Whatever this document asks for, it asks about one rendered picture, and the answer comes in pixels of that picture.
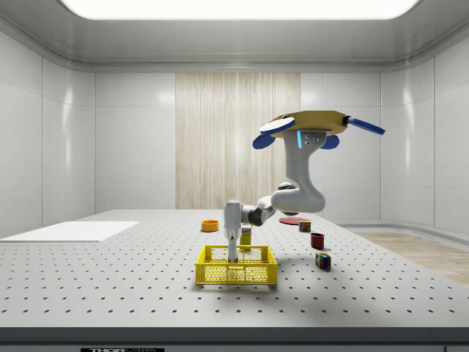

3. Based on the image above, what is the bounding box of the puzzle cube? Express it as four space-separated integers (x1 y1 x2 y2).
314 252 333 272

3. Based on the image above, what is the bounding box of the yellow basket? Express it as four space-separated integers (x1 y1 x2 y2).
195 244 278 287

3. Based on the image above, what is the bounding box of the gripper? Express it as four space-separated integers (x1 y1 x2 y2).
224 228 242 263

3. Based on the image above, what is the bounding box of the white board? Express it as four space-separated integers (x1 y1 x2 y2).
0 220 141 243

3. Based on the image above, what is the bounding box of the drone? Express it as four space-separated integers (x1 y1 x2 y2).
251 109 386 151

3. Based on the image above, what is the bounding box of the small yellow white box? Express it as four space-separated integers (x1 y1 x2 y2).
241 224 253 252

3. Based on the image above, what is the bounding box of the red plate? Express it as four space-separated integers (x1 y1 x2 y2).
278 216 313 226

